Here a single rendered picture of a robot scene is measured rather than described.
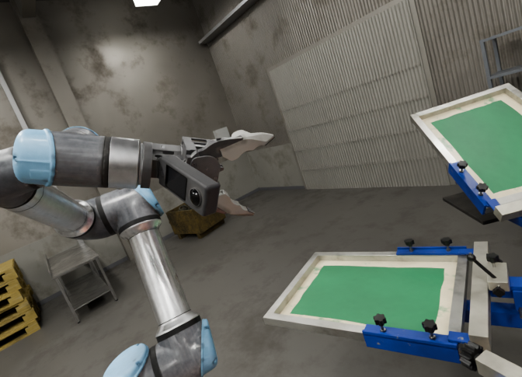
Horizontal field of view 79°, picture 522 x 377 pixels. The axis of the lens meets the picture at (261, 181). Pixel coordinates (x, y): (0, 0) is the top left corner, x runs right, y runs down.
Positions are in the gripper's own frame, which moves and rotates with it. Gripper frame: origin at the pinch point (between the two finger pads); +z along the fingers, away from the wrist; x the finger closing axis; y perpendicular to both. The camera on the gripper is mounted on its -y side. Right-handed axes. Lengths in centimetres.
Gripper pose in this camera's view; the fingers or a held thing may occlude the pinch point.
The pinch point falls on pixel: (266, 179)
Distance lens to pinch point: 54.0
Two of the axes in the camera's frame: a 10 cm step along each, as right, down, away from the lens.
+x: -2.3, 8.9, 4.0
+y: -3.2, -4.6, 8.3
